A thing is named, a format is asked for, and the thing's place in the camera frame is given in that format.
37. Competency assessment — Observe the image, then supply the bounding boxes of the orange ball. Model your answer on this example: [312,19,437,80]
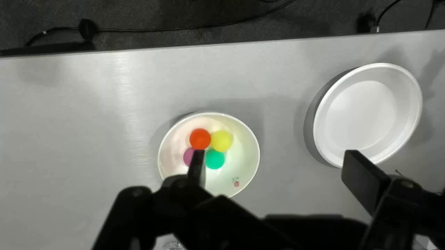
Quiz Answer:
[188,128,213,152]

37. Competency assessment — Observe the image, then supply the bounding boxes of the deep white bowl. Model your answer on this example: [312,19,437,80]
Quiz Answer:
[156,112,262,199]

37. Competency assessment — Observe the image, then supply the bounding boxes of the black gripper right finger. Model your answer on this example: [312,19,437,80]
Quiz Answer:
[341,149,445,250]

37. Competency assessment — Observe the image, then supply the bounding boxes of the yellow ball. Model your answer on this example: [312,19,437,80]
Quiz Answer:
[210,130,235,155]

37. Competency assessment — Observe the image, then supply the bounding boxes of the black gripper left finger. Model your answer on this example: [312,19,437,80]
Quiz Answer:
[92,150,298,250]

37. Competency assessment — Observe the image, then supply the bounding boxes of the black floor cable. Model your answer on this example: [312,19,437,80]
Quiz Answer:
[25,17,100,48]
[356,0,405,35]

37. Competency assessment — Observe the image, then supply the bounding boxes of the shallow white foam bowl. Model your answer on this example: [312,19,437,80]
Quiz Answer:
[312,62,424,170]

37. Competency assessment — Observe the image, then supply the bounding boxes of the green ball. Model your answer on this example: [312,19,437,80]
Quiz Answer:
[205,148,227,171]

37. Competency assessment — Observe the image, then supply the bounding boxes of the purple ball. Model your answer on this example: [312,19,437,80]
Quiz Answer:
[182,146,196,169]

